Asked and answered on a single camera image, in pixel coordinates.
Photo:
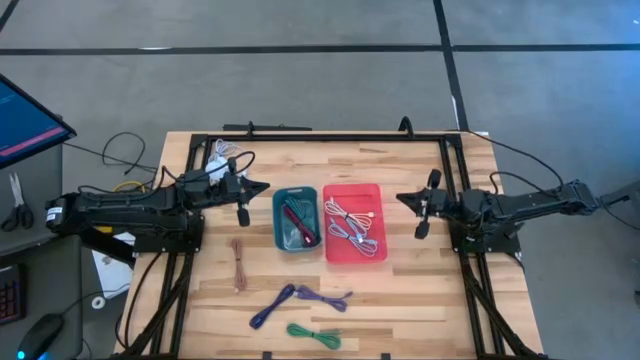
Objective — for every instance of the grey side desk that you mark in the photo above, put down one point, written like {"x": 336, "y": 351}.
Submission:
{"x": 50, "y": 280}

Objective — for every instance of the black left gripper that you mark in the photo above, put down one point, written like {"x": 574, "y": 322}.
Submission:
{"x": 232, "y": 189}

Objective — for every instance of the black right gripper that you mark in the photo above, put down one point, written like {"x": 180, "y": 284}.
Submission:
{"x": 445, "y": 202}

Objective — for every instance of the white paper sheet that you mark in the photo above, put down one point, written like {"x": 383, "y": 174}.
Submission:
{"x": 112, "y": 272}

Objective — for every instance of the blue screen monitor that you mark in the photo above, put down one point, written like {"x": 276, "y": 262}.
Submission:
{"x": 25, "y": 120}

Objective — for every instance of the teal plastic bin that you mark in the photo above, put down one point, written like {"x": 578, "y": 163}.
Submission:
{"x": 282, "y": 242}

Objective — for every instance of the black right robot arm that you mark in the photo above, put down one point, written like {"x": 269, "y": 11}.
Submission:
{"x": 525, "y": 202}

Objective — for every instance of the black flat bar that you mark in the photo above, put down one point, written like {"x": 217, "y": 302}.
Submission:
{"x": 280, "y": 128}

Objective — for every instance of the black metal table frame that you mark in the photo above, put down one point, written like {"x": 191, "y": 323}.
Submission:
{"x": 325, "y": 137}

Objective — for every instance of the black keyboard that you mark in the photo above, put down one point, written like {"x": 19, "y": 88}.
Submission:
{"x": 10, "y": 295}

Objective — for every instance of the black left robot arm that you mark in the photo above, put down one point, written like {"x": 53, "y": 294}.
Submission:
{"x": 125, "y": 210}

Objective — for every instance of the pink plastic bin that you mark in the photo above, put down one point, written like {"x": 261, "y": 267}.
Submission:
{"x": 375, "y": 197}

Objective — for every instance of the grey metal stand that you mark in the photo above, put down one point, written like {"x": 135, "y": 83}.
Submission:
{"x": 629, "y": 190}

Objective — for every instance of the black computer mouse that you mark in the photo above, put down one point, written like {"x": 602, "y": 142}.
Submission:
{"x": 40, "y": 337}

